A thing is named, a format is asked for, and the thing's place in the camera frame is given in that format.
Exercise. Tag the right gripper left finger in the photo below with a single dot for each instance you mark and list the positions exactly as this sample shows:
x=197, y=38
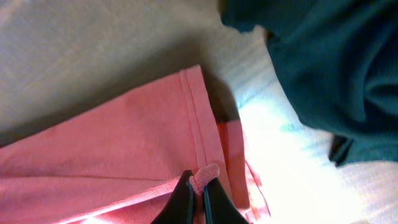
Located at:
x=180, y=207

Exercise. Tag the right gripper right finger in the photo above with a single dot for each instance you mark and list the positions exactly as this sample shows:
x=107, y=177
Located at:
x=219, y=209

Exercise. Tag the coral red t-shirt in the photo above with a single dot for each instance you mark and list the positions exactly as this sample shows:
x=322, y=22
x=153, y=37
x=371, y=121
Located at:
x=120, y=162

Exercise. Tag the black garment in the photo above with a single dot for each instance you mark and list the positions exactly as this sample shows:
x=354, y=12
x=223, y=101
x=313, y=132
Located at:
x=336, y=61

